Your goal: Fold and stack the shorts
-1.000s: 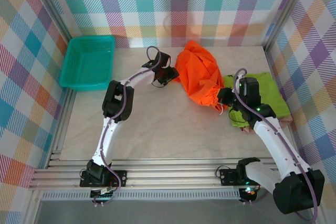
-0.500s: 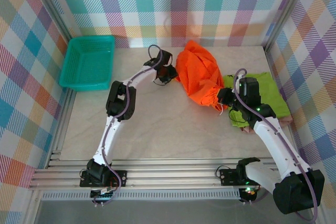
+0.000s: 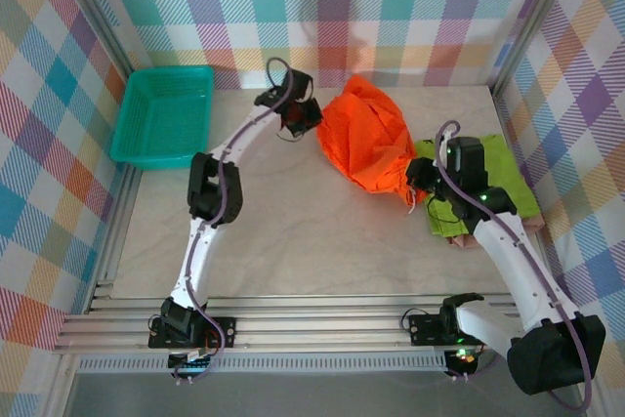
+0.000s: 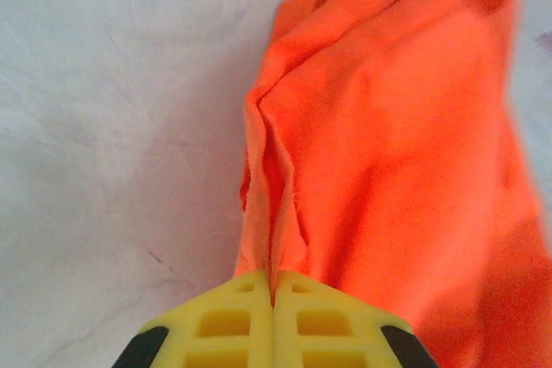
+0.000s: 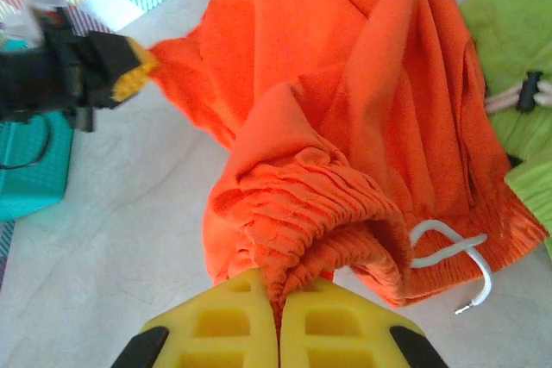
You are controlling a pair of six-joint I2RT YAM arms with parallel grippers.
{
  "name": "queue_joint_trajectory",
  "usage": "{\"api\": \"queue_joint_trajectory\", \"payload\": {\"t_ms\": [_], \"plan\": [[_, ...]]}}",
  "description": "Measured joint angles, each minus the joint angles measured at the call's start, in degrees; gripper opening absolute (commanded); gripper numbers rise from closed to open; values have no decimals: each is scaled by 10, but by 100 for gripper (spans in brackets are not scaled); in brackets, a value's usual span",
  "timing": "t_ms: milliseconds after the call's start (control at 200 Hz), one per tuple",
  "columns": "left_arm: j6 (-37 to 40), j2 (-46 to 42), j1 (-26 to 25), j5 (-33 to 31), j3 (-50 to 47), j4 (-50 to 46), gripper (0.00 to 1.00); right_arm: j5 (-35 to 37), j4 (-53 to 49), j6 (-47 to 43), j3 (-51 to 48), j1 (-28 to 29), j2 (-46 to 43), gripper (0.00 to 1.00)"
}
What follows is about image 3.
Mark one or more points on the lime green shorts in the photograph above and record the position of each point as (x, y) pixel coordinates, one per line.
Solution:
(508, 178)

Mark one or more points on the pink shorts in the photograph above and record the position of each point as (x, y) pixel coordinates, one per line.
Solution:
(461, 241)

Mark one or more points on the orange shorts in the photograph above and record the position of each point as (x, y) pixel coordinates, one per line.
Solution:
(361, 143)

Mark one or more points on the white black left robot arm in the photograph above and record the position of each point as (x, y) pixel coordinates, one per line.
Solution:
(215, 192)

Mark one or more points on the teal plastic basket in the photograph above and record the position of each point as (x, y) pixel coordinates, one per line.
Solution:
(161, 119)

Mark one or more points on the small controller board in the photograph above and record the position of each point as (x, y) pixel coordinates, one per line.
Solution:
(193, 361)
(461, 357)

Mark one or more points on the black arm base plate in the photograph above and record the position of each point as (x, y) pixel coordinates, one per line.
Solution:
(222, 331)
(425, 329)

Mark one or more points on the aluminium rail frame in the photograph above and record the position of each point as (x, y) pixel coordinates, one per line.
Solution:
(317, 324)

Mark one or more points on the aluminium corner post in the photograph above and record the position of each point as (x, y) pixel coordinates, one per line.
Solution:
(534, 12)
(97, 12)

